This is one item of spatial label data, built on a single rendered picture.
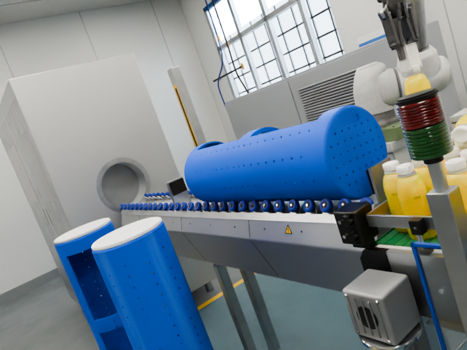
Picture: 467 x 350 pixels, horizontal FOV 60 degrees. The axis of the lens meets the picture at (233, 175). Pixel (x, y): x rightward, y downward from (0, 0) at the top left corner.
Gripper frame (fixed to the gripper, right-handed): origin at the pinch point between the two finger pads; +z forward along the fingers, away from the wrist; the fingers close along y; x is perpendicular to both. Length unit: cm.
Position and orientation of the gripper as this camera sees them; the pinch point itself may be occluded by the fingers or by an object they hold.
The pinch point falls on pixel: (408, 58)
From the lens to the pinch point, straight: 122.8
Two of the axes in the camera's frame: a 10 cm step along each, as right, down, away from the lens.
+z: 3.3, 9.3, 1.5
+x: 5.5, -0.7, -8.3
